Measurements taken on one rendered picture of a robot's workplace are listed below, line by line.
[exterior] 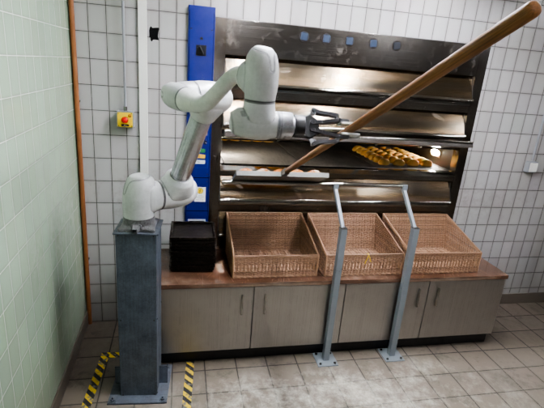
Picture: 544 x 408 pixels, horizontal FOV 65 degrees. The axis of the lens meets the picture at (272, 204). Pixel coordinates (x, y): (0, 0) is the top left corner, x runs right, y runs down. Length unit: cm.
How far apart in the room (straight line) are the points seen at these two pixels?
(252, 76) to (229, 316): 174
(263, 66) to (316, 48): 162
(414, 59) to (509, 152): 113
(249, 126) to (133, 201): 98
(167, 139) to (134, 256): 92
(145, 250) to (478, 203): 262
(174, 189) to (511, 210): 280
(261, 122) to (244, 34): 153
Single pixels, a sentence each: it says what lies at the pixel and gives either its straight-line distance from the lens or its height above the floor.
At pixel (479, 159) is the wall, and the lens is 366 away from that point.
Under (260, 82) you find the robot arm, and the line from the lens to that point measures 136.
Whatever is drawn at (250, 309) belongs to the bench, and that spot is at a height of 39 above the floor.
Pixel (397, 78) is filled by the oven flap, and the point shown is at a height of 183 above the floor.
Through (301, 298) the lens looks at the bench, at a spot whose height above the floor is 46.
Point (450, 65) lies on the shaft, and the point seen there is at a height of 187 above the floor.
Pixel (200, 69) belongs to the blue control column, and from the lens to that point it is 280.
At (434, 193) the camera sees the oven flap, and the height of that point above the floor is 101.
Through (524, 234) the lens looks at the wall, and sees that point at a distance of 420.
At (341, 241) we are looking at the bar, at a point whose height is 87.
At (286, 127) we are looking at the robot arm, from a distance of 141.
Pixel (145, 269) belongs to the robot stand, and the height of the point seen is 80.
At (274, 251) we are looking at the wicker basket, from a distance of 306.
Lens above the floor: 183
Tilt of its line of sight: 18 degrees down
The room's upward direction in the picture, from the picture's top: 5 degrees clockwise
